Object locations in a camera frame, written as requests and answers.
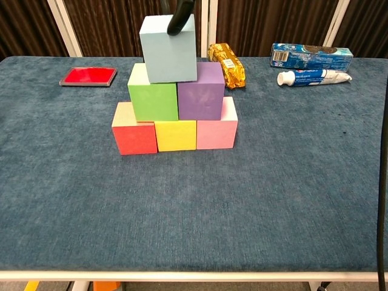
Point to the light blue foam cube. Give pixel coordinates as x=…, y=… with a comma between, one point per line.
x=169, y=57

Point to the green foam cube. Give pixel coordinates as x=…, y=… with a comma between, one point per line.
x=154, y=103

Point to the small orange floor object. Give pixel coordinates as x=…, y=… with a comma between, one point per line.
x=106, y=287

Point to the dark pleated partition panel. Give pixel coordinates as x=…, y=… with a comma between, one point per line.
x=121, y=24
x=24, y=24
x=257, y=21
x=369, y=21

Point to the blue cookie box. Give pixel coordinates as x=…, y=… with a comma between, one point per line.
x=303, y=56

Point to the gold foil snack packet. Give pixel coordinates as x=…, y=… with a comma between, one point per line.
x=230, y=66

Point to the purple foam cube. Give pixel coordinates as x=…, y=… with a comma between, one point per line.
x=200, y=100

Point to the yellow floor tape strip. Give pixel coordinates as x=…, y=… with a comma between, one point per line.
x=31, y=286

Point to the pink foam cube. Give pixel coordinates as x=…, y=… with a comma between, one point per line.
x=216, y=135

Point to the red ink pad case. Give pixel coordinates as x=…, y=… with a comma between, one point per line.
x=88, y=75

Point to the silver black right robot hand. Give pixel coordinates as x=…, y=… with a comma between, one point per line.
x=179, y=18

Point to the yellow foam cube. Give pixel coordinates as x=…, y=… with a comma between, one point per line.
x=175, y=136

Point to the blue table cloth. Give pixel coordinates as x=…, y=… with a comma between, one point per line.
x=194, y=212

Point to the red foam cube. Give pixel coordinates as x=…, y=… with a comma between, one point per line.
x=135, y=139

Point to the white table frame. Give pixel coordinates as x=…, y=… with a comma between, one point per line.
x=194, y=276

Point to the white blue toothpaste tube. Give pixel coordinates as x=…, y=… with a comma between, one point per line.
x=312, y=77

